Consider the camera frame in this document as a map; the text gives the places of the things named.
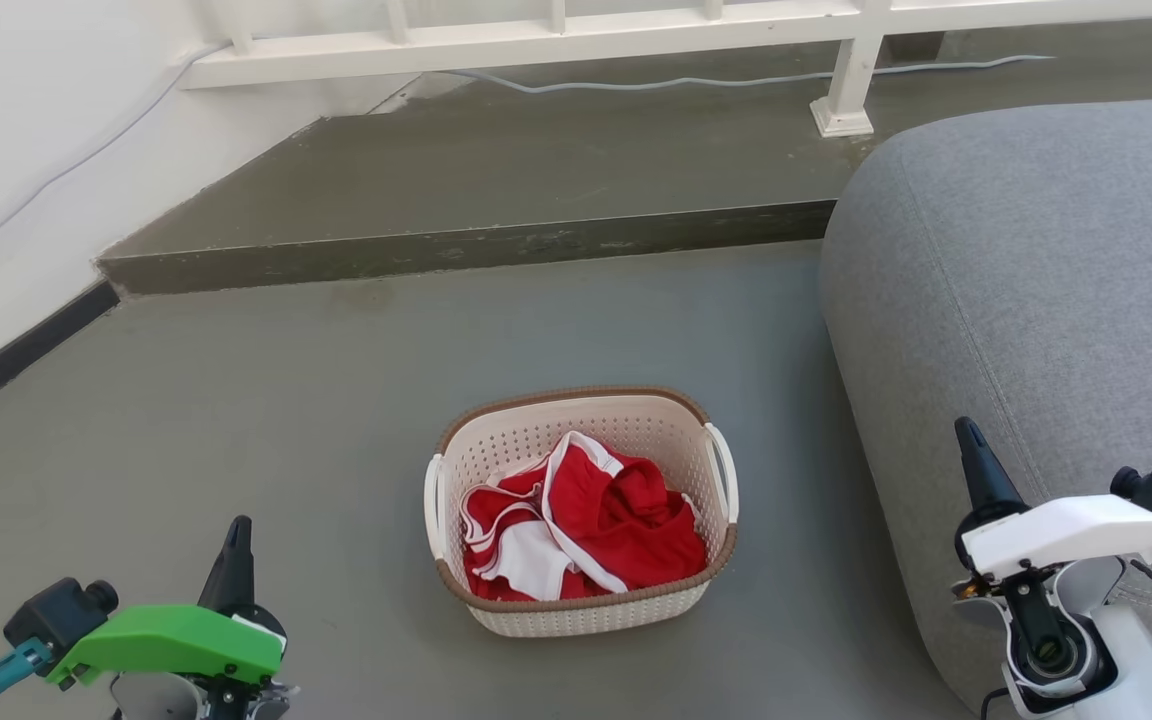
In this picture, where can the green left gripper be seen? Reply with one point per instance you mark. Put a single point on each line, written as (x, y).
(166, 640)

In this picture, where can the white wooden railing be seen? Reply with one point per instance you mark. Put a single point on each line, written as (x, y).
(536, 38)

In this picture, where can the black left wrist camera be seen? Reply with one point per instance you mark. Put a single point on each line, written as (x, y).
(56, 612)

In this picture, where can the black baseboard strip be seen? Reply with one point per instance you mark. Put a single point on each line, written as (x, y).
(26, 345)

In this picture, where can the cream perforated laundry basket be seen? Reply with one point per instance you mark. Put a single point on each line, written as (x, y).
(576, 425)

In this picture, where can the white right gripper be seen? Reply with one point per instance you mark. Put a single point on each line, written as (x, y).
(1066, 530)

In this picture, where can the raised grey concrete step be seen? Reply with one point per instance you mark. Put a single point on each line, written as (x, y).
(536, 170)

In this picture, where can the red and white garment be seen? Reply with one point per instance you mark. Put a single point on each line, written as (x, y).
(626, 520)

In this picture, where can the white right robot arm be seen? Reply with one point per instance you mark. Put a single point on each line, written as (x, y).
(1126, 660)

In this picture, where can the grey fabric sofa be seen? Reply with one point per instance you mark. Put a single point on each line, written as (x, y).
(1036, 260)

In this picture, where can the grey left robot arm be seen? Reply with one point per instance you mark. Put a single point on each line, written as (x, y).
(151, 700)

